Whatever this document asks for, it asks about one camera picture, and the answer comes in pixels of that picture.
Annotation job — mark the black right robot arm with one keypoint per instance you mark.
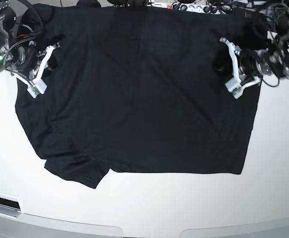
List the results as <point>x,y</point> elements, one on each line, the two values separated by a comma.
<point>8,40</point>

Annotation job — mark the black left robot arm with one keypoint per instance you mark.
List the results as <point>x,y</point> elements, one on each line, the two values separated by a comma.
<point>264,47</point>

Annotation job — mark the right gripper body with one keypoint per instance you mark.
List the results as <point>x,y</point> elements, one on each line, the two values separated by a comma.
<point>25,59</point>

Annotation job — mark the black t-shirt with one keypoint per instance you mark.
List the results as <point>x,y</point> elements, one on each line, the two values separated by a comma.
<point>135,91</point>

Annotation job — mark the white slotted table fixture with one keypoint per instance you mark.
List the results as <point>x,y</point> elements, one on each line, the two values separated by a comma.
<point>10,206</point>

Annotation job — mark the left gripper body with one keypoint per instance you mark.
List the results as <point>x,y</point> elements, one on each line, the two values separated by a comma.
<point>251,63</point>

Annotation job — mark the white power strip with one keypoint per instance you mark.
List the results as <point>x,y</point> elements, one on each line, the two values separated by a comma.
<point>197,6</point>

